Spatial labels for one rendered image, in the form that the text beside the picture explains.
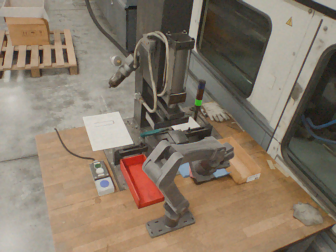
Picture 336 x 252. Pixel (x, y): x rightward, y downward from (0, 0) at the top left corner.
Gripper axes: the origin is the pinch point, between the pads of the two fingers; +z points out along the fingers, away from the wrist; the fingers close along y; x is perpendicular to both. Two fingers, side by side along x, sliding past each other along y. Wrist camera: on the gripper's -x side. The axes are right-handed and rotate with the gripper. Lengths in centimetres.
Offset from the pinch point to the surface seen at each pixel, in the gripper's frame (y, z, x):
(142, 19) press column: 69, -17, 12
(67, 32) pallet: 306, 259, 1
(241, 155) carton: 7.5, 9.7, -35.9
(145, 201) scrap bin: -5.3, 11.7, 18.9
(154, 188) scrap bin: -0.1, 13.8, 13.0
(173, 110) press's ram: 30.0, -3.1, 1.6
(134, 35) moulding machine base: 259, 207, -83
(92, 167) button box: 15.9, 21.9, 37.1
